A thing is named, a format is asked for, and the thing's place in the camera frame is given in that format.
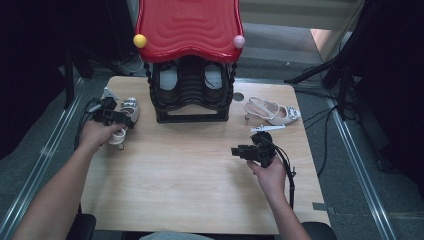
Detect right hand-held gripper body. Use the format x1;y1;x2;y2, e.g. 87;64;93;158
246;124;287;169

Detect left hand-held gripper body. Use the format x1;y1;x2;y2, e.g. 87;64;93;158
88;87;121;127

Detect white heeled sandal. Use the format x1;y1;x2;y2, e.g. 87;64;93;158
107;96;140;150
243;96;302;127

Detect black leather shoe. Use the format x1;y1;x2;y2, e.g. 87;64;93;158
201;61;227;104
156;61;182;104

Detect red and black shoe rack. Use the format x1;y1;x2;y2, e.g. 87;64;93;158
133;0;246;124

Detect person's left hand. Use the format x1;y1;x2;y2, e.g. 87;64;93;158
79;119;126;153

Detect person's right hand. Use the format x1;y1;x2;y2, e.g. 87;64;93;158
246;155;288;203

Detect black metal stand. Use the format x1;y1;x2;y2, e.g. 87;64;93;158
61;46;134;110
283;49;361;121

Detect yellow ball knob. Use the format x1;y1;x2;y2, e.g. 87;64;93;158
132;33;148;49

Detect grey tape strip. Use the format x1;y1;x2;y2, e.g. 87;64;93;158
312;202;335;215

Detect dark curtain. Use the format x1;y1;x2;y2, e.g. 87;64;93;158
0;0;134;161
346;0;424;201

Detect black chair armrest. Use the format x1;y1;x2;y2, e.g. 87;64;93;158
66;213;98;240
301;222;338;240

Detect person's grey clothing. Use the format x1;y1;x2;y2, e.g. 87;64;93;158
138;231;214;240

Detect pink ball knob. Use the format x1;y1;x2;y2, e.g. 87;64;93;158
232;34;246;50

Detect left hand-held gripper cable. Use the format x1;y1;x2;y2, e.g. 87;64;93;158
73;98;102;151

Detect hand-held gripper cable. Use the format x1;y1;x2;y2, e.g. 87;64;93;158
73;98;102;151
273;146;298;210

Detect right hand-held gripper cable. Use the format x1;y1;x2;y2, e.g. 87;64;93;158
273;146;298;210

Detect white floor cable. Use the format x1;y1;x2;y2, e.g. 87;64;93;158
117;53;145;75

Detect black floor cables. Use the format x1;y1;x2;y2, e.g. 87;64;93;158
301;104;338;178

